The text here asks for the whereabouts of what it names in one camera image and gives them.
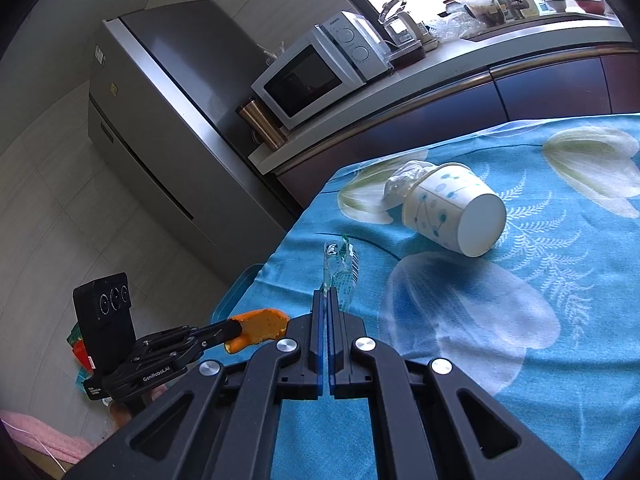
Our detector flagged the white paper cup blue pattern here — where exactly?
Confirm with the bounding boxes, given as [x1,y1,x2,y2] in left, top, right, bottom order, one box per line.
[402,162,508,259]

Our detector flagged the glass electric kettle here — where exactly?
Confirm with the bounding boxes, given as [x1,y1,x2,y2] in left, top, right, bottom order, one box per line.
[377,0,426,57]

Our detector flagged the person's left forearm pink sleeve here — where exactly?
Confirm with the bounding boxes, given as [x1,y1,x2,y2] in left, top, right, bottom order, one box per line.
[0,409,97,466]

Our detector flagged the white microwave oven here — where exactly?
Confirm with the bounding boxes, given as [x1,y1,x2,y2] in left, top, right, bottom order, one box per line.
[250,10,391,131]

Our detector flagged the copper thermos tumbler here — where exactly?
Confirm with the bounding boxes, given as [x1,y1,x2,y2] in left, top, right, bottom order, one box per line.
[235,97,287,151]

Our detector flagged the small crumpled white tissue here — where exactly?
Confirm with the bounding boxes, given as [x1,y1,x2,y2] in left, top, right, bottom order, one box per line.
[383,159,435,214]

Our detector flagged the grey refrigerator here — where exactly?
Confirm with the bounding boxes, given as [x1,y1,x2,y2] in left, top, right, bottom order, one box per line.
[87,0,314,282]

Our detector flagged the white kitchen countertop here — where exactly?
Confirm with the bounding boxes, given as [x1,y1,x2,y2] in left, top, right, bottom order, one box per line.
[247,10,632,177]

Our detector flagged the clear plastic wrapper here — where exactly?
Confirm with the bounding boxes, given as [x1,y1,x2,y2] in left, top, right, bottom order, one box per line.
[322,239,361,311]

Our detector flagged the clear plastic bag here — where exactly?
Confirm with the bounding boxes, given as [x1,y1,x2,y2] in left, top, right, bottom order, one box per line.
[429,9,482,42]

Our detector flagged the orange peel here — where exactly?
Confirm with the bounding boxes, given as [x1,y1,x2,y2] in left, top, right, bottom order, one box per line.
[223,308,290,354]

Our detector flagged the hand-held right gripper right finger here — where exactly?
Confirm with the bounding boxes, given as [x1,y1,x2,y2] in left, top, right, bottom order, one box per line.
[328,291,584,480]

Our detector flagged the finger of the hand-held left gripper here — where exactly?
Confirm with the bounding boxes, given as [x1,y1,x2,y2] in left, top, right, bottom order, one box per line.
[130,318,247,369]

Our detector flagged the brown base cabinets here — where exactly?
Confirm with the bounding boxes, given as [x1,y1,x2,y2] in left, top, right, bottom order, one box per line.
[275,54,640,211]

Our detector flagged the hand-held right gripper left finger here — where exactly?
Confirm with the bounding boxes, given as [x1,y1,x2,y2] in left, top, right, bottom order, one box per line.
[62,289,329,480]

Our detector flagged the blue plastic trash bin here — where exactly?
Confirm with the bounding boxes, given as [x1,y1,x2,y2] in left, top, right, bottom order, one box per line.
[210,262,265,322]

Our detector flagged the blue floral tablecloth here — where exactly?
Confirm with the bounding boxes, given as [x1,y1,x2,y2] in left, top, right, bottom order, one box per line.
[202,114,640,480]

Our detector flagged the red and green bag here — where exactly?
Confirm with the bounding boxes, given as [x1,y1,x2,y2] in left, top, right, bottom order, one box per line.
[64,322,94,374]

